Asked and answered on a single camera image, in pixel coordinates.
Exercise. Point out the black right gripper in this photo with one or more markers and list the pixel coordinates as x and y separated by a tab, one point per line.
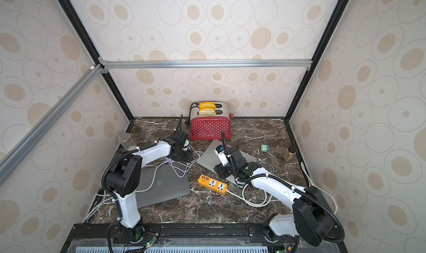
228	154

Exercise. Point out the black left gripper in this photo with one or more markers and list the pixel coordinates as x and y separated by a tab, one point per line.
188	158

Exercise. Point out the green charger plug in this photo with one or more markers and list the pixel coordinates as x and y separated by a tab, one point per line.
265	148

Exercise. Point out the white charger cable grey laptop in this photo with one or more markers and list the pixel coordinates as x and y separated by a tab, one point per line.
179	168

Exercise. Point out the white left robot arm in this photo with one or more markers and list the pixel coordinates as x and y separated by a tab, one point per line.
122	176

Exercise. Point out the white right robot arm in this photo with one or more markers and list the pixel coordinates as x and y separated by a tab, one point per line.
311	218

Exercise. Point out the silver apple laptop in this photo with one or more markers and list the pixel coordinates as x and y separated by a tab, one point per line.
209	160

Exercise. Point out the dark grey laptop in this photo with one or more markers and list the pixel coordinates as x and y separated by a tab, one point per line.
161	184

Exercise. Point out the purple power strip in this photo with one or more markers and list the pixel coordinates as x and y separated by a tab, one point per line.
170	161

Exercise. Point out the red polka dot toaster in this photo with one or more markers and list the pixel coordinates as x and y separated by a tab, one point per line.
210	127

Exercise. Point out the orange power strip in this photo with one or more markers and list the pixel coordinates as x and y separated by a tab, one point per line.
212	184

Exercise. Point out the yellow toast slice front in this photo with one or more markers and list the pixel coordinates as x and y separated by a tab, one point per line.
207	112

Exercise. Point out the yellow toast slice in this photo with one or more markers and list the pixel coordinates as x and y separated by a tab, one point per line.
207	112
207	105

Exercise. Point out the yellow toast slice back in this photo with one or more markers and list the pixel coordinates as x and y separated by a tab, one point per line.
207	105

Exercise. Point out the clear glass jar with powder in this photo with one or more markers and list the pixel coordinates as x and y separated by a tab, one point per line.
127	141

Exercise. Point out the amber spice jar black lid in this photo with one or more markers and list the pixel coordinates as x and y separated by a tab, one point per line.
290	153

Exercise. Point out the horizontal aluminium bar back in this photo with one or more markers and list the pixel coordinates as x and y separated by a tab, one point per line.
198	64

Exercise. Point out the diagonal aluminium bar left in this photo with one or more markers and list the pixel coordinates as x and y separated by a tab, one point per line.
30	140

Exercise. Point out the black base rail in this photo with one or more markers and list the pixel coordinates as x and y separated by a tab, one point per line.
189	238

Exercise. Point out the black corner frame post left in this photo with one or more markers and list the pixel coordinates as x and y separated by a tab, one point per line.
89	46

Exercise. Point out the black corner frame post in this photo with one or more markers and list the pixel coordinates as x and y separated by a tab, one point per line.
325	38
89	46

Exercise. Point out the black corner frame post right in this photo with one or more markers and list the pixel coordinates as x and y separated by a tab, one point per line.
325	38

